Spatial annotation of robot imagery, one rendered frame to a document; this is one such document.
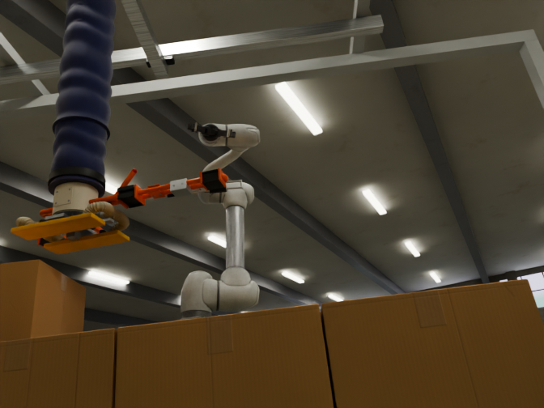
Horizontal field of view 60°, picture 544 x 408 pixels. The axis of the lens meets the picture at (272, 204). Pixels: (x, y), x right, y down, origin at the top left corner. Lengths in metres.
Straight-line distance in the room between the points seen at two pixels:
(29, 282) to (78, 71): 0.98
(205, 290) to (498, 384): 1.69
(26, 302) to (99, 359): 0.87
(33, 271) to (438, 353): 1.38
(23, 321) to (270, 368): 1.09
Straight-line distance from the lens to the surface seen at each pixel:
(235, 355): 0.92
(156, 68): 3.95
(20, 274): 1.87
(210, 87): 4.35
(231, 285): 2.42
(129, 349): 0.97
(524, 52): 4.83
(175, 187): 1.87
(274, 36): 3.99
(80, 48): 2.42
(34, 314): 1.81
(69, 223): 1.92
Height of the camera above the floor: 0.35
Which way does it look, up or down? 25 degrees up
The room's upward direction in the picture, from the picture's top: 6 degrees counter-clockwise
